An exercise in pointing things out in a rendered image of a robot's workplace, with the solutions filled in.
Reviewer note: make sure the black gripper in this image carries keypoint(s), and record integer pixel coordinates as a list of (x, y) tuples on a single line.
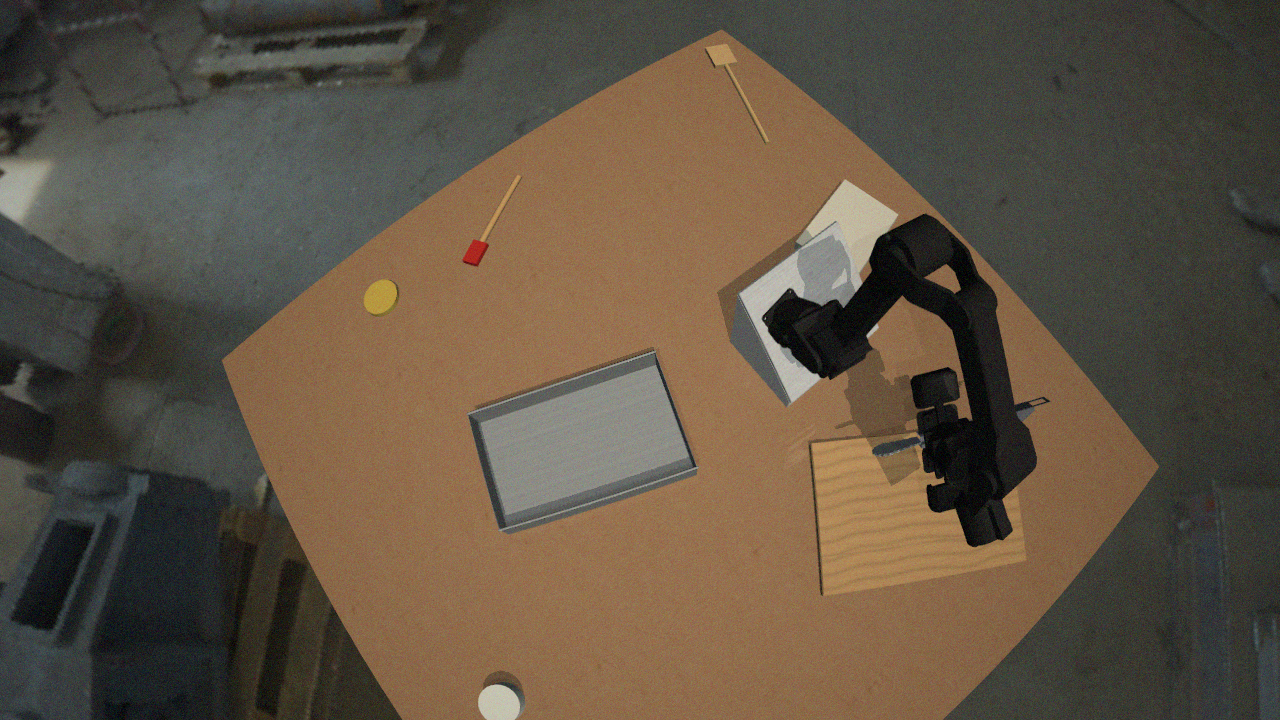
[(933, 389)]

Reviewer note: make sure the dark grey short cylinder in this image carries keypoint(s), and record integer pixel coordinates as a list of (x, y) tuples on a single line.
[(501, 701)]

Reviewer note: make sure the yellow flat disc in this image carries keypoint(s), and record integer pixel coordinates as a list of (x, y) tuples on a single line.
[(381, 298)]

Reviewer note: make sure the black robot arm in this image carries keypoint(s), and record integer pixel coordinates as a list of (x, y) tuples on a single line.
[(987, 463)]

